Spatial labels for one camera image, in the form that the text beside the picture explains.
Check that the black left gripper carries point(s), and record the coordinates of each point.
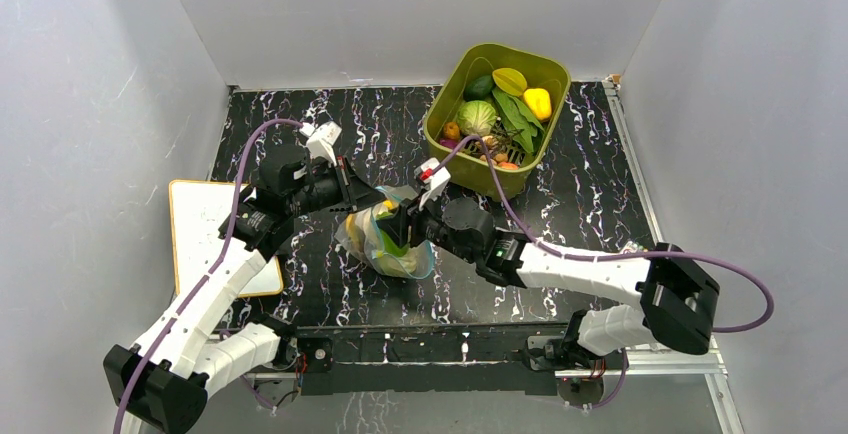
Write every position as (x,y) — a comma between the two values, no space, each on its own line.
(354,192)

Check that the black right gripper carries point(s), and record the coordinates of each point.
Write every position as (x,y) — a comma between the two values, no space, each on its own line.
(411,220)

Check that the green bell pepper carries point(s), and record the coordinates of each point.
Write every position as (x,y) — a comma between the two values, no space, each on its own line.
(390,247)

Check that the yellow banana bunch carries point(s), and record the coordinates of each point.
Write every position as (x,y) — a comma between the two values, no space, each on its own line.
(361,228)

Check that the clear zip bag blue zipper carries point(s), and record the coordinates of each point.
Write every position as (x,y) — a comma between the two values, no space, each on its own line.
(396,194)

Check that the green cabbage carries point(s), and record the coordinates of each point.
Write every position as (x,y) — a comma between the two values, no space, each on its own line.
(415,264)
(476,117)

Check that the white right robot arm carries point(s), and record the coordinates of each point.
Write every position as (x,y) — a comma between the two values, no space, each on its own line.
(660,296)

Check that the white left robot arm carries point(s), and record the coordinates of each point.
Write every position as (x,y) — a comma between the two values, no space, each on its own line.
(165,379)

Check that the small orange fruit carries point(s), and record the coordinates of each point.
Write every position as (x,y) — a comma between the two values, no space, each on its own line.
(451,131)

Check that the peach fruit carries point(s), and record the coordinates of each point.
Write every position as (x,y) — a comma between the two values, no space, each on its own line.
(509,166)

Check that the white board orange edge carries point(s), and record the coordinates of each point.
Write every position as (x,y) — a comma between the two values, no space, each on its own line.
(197,211)

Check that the dark green avocado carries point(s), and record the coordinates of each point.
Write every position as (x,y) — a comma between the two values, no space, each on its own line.
(479,88)

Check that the green leafy vegetable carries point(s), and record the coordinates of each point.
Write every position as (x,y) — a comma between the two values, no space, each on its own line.
(520,123)

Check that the olive green plastic bin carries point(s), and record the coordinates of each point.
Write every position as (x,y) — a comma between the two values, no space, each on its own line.
(475,166)

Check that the yellow green starfruit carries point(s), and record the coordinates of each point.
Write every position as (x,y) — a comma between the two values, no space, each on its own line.
(510,81)

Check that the yellow bell pepper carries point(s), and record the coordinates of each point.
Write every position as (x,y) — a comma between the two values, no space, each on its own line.
(538,100)

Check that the clear marker pack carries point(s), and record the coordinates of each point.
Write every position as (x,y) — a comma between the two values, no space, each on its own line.
(633,247)

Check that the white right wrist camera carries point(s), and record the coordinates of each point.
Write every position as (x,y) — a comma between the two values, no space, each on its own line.
(433,178)

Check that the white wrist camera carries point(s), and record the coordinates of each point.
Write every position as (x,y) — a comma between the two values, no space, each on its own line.
(433,178)
(320,141)

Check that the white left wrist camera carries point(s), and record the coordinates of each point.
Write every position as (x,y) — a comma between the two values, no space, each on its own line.
(320,141)

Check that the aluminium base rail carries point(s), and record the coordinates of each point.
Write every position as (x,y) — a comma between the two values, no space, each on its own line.
(669,358)

